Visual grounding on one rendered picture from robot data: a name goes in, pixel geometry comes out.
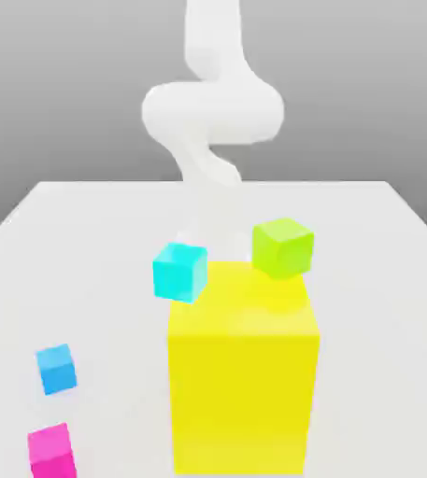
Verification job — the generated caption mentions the small cyan cube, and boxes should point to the small cyan cube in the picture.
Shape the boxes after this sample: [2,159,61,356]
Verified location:
[151,241,209,304]

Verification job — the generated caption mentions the small lime green cube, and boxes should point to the small lime green cube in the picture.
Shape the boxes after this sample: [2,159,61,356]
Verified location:
[251,218,316,281]

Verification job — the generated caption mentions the small blue cube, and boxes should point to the small blue cube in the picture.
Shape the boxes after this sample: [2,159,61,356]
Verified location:
[35,343,78,396]

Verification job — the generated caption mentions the small magenta cube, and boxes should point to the small magenta cube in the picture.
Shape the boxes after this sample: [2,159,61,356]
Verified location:
[26,421,78,478]

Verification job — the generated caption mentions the large yellow box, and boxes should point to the large yellow box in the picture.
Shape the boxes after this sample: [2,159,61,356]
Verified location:
[166,260,321,477]

